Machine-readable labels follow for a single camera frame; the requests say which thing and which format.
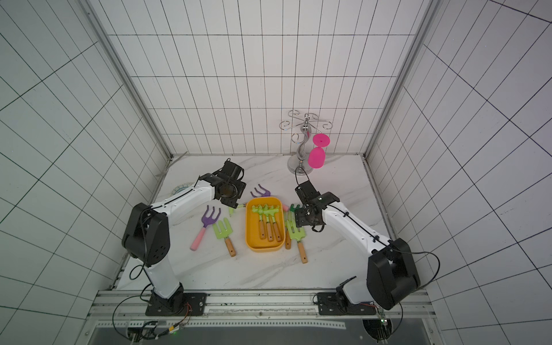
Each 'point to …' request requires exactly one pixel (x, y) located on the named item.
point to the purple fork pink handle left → (206, 221)
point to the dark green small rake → (292, 208)
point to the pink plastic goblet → (316, 156)
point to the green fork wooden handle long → (298, 235)
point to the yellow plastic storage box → (254, 242)
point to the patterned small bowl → (180, 187)
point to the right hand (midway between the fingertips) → (301, 218)
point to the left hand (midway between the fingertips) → (242, 195)
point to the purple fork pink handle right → (264, 192)
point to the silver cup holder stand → (297, 164)
